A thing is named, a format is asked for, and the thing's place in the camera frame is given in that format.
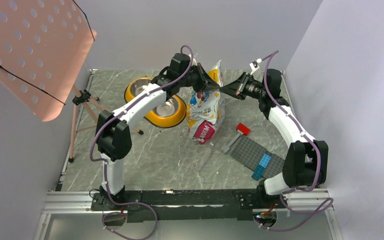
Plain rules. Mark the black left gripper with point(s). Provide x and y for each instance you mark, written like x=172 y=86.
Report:
x=205 y=82

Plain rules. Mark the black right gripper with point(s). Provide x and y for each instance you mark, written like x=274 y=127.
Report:
x=233 y=88

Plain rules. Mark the cat food bag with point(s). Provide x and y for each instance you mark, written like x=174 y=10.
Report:
x=205 y=112

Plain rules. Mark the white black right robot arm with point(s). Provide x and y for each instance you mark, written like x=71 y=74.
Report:
x=306 y=162

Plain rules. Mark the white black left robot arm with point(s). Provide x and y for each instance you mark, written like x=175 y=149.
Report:
x=113 y=137

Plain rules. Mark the yellow double pet bowl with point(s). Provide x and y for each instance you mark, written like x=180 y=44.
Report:
x=166 y=115

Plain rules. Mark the grey lego baseplate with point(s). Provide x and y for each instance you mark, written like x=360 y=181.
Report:
x=249 y=153

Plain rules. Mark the blue lego brick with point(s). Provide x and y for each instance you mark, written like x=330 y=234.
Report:
x=261 y=167

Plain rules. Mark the pink perforated music stand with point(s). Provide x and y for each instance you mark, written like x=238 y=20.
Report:
x=43 y=47

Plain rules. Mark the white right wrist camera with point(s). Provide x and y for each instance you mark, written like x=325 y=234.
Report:
x=255 y=67

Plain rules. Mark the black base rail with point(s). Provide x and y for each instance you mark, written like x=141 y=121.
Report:
x=164 y=205

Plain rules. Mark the aluminium frame rail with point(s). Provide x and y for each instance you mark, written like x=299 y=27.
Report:
x=79 y=202

